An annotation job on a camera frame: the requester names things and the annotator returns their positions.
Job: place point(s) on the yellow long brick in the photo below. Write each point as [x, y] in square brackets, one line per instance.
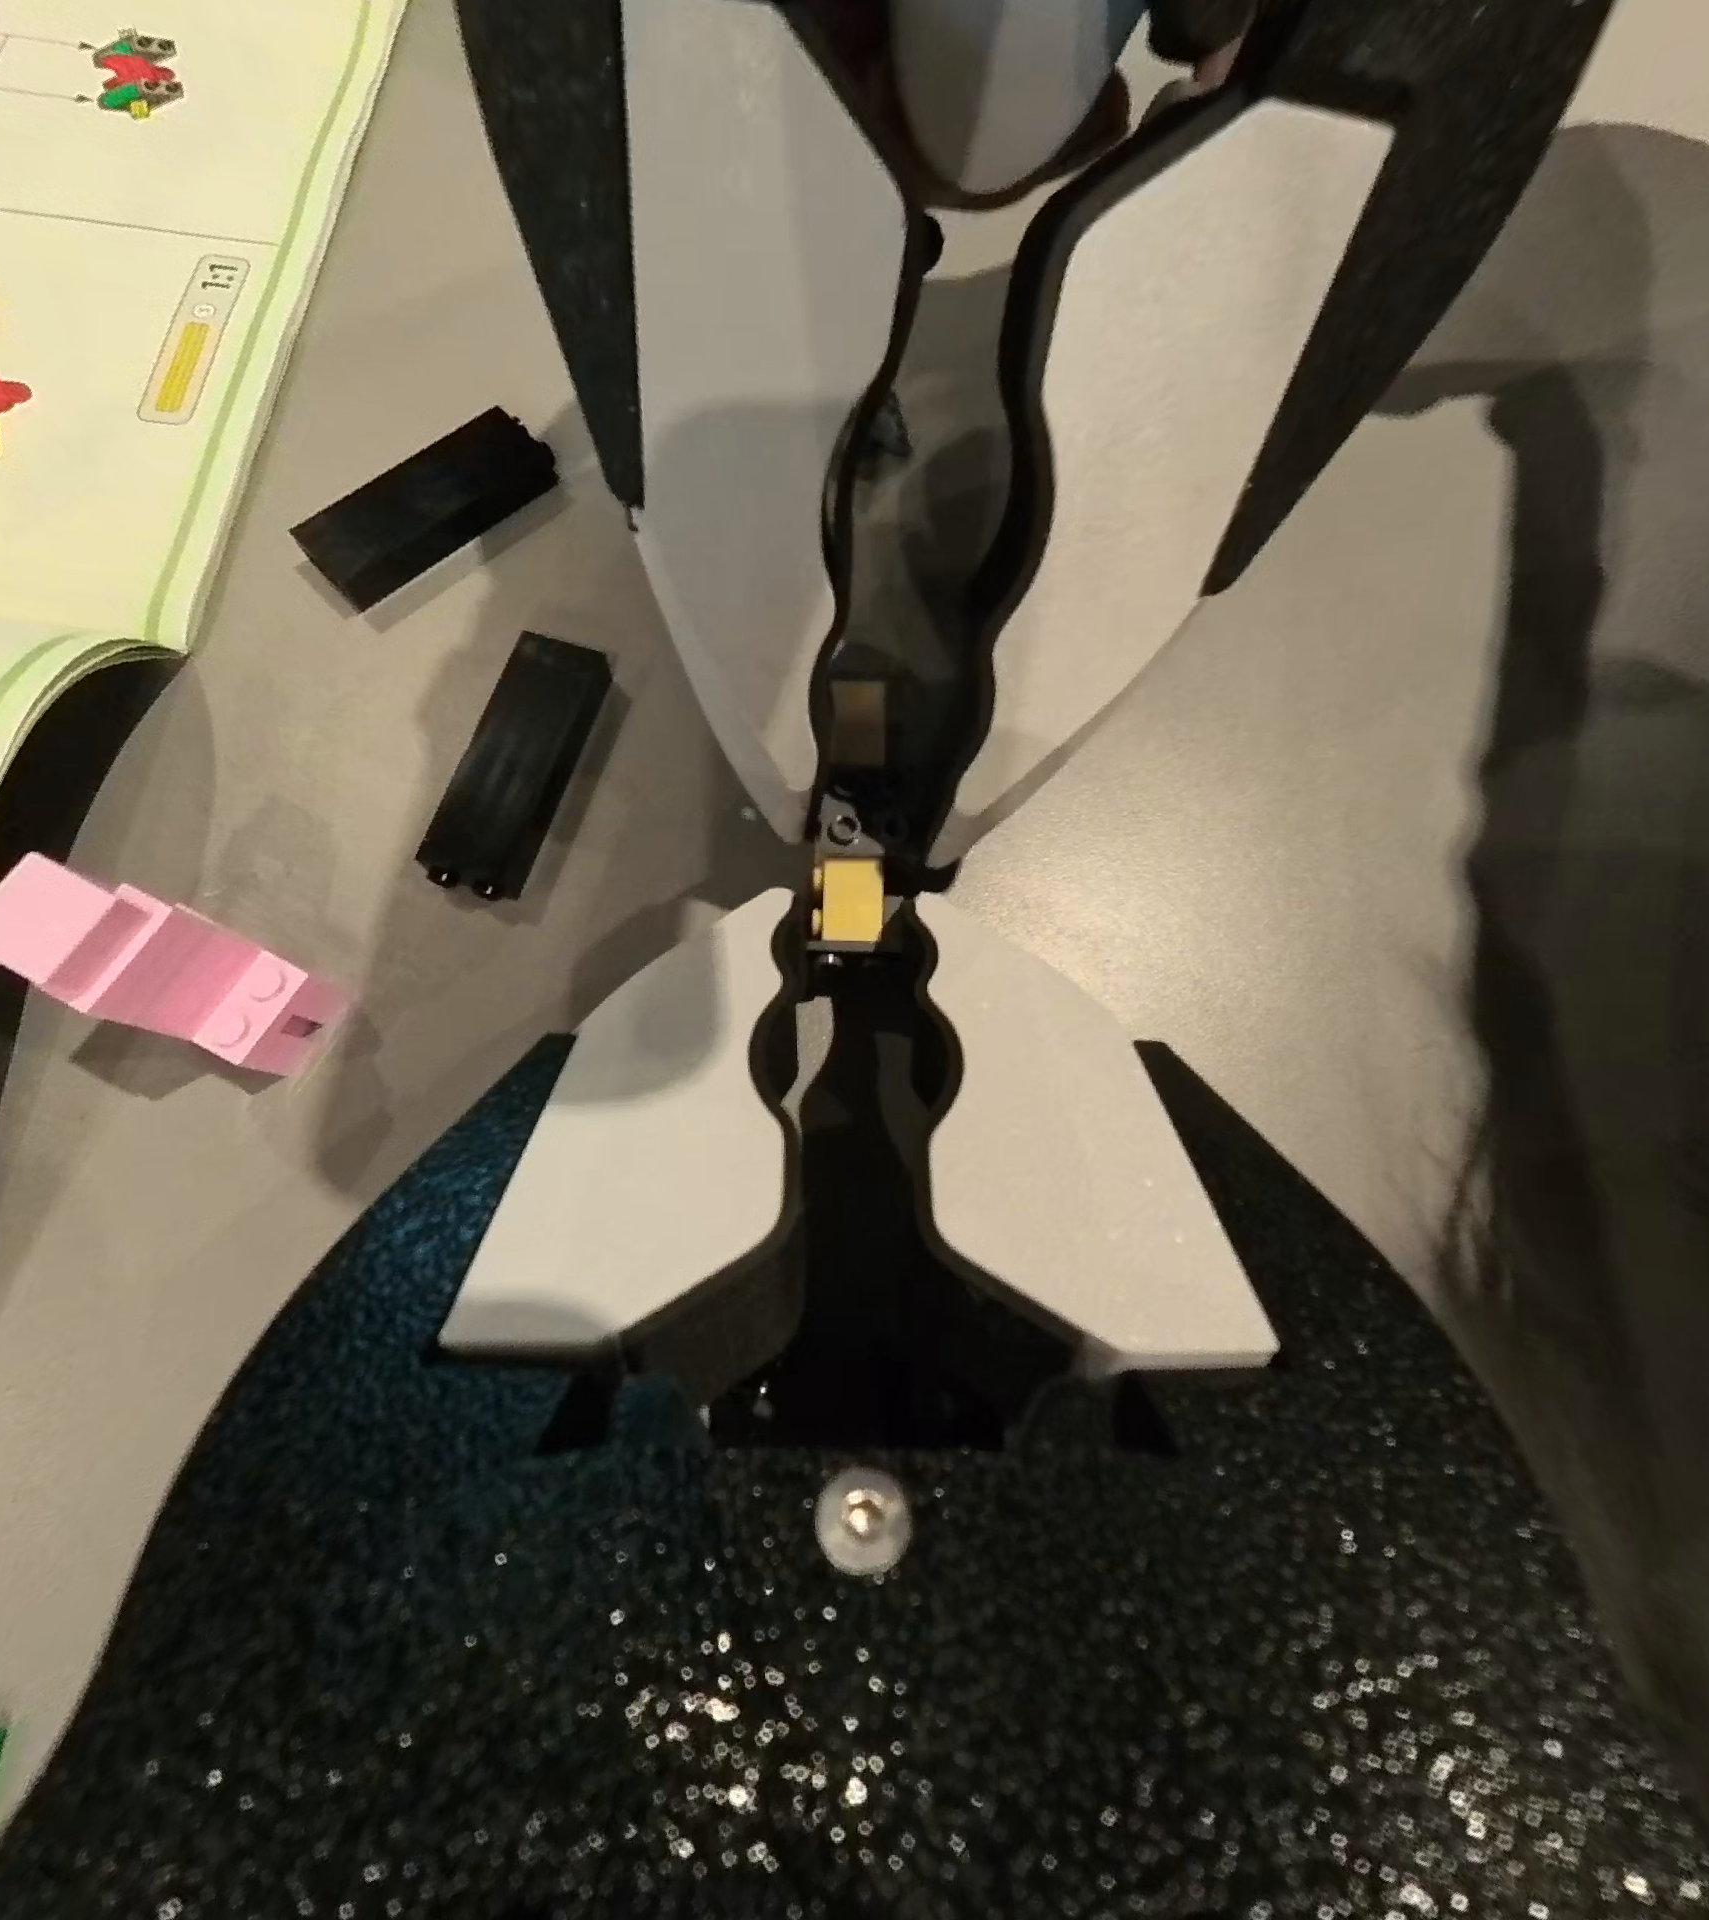
[850, 900]

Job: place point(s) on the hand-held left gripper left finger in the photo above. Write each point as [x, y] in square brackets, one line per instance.
[629, 1184]

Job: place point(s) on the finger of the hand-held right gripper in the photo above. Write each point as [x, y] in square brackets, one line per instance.
[749, 375]
[1185, 375]

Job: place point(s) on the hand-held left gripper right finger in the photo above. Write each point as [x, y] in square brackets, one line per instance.
[1094, 1184]

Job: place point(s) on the pink brick pig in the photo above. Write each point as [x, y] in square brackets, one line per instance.
[164, 961]

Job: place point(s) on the long black brick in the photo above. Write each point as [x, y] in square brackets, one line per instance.
[525, 765]
[426, 503]

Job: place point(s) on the pale green instruction booklet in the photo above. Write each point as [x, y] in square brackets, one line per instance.
[74, 451]

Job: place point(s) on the grey desk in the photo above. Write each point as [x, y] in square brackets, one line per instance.
[1319, 900]

